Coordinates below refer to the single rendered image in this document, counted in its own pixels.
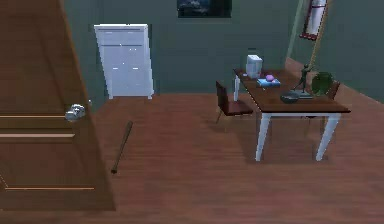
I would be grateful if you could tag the dark red chair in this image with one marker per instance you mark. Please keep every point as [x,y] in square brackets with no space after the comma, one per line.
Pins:
[230,106]

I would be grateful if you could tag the white box-shaped appliance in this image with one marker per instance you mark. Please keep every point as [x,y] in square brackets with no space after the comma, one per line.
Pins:
[254,66]

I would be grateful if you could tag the brown baseball bat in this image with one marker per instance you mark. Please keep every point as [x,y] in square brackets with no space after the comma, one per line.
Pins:
[122,146]

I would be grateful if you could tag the white cupboard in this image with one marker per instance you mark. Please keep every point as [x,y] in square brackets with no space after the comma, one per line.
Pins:
[126,63]

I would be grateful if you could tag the purple small object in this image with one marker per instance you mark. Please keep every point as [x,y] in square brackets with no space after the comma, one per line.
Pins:
[269,78]

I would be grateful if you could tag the brown table with white legs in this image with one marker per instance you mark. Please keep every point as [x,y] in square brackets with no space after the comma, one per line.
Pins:
[286,100]

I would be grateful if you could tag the dark grey bowl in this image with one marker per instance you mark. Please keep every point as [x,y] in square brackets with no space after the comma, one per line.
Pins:
[289,97]

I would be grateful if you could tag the dark green figure statue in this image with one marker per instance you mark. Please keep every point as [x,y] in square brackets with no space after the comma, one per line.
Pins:
[304,81]

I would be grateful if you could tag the silver round door knob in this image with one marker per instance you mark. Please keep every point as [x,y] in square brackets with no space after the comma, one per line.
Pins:
[75,112]

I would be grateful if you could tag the green house plant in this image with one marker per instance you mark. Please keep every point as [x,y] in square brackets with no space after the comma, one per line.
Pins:
[322,83]

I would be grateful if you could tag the brown wooden room door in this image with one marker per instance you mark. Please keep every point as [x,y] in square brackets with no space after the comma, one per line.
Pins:
[36,100]

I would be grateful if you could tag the dark framed wall picture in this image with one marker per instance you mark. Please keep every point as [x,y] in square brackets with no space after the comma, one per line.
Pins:
[204,8]

